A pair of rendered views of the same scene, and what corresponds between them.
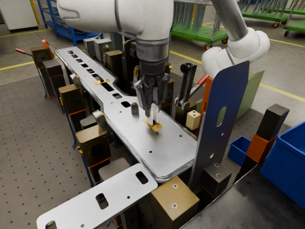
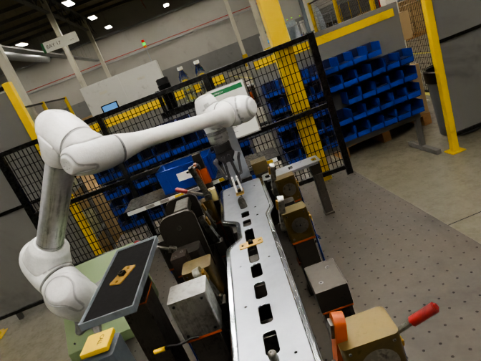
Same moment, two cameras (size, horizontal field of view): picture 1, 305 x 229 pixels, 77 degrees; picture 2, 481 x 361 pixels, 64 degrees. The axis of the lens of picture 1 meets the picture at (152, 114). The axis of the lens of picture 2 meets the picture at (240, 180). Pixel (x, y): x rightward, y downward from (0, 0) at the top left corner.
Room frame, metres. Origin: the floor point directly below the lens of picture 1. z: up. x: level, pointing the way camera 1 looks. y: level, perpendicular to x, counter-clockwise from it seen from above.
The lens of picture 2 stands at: (1.82, 1.02, 1.60)
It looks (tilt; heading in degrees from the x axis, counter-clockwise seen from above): 18 degrees down; 218
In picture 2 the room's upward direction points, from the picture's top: 21 degrees counter-clockwise
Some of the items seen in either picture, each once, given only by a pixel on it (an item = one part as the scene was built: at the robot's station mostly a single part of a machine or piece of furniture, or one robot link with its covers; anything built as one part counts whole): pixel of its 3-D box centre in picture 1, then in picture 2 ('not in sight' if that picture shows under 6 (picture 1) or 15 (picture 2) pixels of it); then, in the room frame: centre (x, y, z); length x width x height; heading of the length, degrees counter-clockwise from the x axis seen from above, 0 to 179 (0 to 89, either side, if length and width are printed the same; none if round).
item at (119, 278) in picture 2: not in sight; (122, 273); (1.30, 0.12, 1.17); 0.08 x 0.04 x 0.01; 15
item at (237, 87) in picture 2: not in sight; (233, 111); (0.03, -0.24, 1.30); 0.23 x 0.02 x 0.31; 125
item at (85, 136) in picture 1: (96, 168); (298, 209); (0.46, 0.21, 0.87); 0.12 x 0.07 x 0.35; 125
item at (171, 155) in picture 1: (99, 81); (254, 246); (0.93, 0.29, 1.00); 1.38 x 0.22 x 0.02; 35
